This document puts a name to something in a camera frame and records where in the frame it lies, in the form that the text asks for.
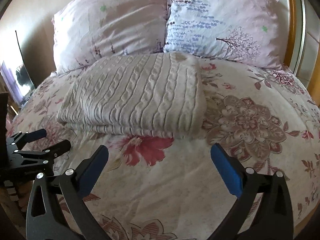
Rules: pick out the beige cable knit sweater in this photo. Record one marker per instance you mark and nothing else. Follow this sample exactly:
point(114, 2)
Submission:
point(157, 95)

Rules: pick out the blue pink floral pillow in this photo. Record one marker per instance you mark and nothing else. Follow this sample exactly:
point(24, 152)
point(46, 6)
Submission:
point(244, 31)

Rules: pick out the floral bed quilt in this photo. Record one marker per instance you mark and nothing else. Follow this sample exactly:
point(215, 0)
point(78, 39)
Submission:
point(154, 188)

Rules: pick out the wooden headboard frame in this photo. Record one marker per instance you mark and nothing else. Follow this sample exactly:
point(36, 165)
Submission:
point(299, 22)

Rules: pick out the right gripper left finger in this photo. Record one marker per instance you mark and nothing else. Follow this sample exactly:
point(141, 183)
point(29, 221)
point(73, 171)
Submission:
point(45, 219)

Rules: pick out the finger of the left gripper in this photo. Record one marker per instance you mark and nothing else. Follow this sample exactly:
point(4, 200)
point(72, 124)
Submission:
point(21, 139)
point(50, 149)

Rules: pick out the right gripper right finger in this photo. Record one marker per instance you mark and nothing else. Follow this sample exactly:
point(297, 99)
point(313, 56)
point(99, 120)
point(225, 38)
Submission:
point(274, 217)

